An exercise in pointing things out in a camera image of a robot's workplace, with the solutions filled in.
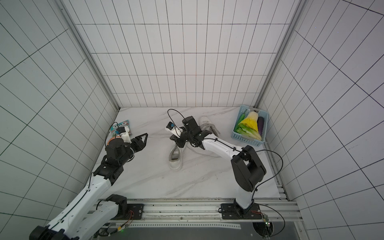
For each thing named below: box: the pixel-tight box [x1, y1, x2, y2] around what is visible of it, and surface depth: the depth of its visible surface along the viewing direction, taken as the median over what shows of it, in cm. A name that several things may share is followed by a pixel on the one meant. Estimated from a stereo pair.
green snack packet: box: [110, 119, 130, 138], surface depth 105 cm
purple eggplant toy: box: [257, 116, 264, 136], surface depth 106 cm
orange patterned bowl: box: [107, 135, 119, 144], surface depth 61 cm
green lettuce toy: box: [236, 123, 262, 141], surface depth 99 cm
